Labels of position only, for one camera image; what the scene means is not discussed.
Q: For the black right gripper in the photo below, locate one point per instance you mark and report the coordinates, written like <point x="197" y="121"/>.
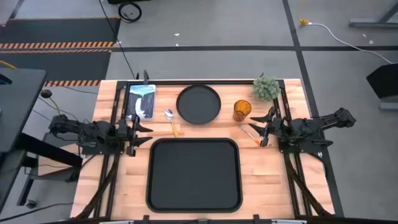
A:
<point x="275" y="126"/>

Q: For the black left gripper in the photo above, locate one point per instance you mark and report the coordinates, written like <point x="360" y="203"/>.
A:
<point x="132" y="137"/>

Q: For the amber ribbed glass cup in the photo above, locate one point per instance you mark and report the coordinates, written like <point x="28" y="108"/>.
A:
<point x="241" y="110"/>

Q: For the black round plate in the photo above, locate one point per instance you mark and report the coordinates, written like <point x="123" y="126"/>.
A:
<point x="198" y="104"/>

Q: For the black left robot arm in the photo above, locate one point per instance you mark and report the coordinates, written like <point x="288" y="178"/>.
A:
<point x="93" y="130"/>

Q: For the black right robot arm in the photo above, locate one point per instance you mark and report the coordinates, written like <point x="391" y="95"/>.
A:
<point x="311" y="127"/>

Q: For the black rectangular tray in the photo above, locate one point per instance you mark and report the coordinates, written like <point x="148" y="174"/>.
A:
<point x="194" y="175"/>

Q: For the blue picture card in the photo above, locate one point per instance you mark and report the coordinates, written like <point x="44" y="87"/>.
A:
<point x="141" y="101"/>

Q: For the small green potted plant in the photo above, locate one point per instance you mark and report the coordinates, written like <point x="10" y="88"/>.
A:
<point x="266" y="88"/>

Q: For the black desk stand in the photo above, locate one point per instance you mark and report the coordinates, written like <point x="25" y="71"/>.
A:
<point x="46" y="152"/>

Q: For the black round knob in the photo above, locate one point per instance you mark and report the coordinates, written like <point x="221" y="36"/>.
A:
<point x="46" y="93"/>

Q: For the black hazard-striped floor mat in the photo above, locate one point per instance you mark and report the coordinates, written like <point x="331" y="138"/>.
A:
<point x="56" y="67"/>
<point x="59" y="31"/>

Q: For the dark grey desk top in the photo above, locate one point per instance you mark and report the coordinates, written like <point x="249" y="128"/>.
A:
<point x="18" y="105"/>

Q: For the grey metal foot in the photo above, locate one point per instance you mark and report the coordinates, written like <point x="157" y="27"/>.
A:
<point x="388" y="106"/>

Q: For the black box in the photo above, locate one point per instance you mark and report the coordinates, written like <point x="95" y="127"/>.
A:
<point x="384" y="81"/>

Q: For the black caster wheel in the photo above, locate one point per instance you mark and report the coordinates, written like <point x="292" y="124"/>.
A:
<point x="30" y="204"/>

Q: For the grey metal table leg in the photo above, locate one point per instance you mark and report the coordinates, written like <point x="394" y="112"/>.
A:
<point x="373" y="22"/>

